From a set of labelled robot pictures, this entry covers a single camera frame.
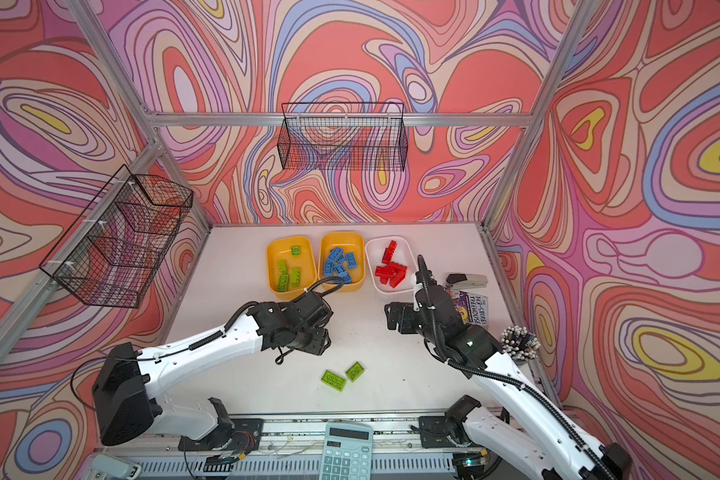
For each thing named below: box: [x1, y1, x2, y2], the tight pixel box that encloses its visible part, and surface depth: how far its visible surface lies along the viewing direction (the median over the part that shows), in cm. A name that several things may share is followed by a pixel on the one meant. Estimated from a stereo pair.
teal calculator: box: [319, 422, 374, 480], surface depth 70 cm
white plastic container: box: [365, 236, 417, 294], surface depth 106 cm
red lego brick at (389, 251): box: [381, 240, 397, 265], surface depth 108 cm
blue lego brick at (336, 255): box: [327, 247, 345, 264], surface depth 107 cm
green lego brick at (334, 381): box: [321, 369, 347, 392], surface depth 84 cm
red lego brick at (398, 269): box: [390, 261, 408, 277], surface depth 104 cm
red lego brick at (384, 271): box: [375, 265, 395, 278], surface depth 103 cm
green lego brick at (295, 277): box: [291, 268, 300, 287], surface depth 103 cm
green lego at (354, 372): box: [345, 361, 365, 383], surface depth 84 cm
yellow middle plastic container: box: [318, 231, 366, 293], surface depth 107 cm
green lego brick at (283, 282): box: [278, 274, 289, 292], surface depth 103 cm
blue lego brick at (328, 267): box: [324, 259, 334, 277], surface depth 106 cm
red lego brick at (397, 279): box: [389, 272, 407, 289], surface depth 103 cm
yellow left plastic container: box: [266, 235, 318, 301], surface depth 107 cm
